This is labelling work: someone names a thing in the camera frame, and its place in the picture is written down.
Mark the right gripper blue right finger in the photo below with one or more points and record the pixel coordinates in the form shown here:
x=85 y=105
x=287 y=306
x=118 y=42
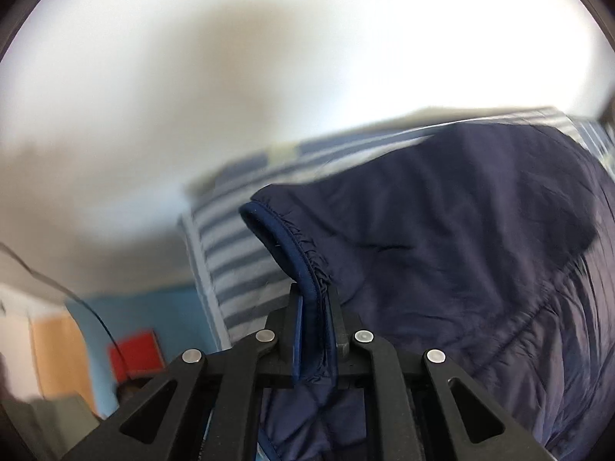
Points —
x=341 y=340

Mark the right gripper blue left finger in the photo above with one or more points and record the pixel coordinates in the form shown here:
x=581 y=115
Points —
x=296 y=313

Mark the navy quilted puffer jacket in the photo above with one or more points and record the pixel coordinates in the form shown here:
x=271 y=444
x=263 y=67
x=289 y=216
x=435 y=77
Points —
x=491 y=242

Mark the blue striped bed cover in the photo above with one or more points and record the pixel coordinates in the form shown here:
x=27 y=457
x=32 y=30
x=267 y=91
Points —
x=238 y=281

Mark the red box on floor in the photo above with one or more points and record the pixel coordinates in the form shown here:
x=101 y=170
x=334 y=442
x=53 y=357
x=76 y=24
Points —
x=135 y=356

